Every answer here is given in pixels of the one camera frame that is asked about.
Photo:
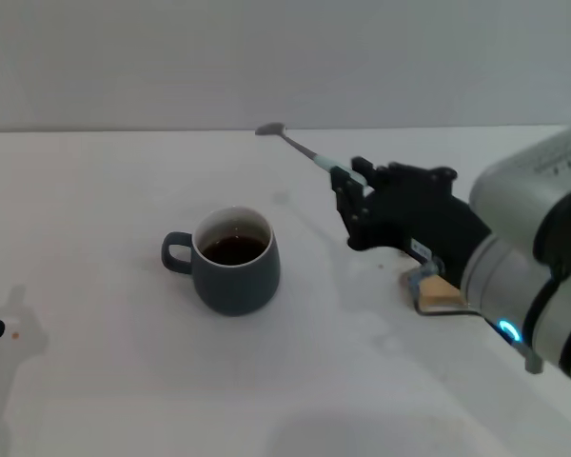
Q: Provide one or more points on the light tan wooden block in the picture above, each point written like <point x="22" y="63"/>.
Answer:
<point x="438" y="290"/>

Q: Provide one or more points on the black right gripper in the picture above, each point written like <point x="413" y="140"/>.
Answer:
<point x="419" y="219"/>

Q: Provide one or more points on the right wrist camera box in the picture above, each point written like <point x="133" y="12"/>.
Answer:
<point x="528" y="181"/>

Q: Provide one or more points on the dark grey ceramic coffee cup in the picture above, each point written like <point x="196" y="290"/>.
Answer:
<point x="238" y="290"/>

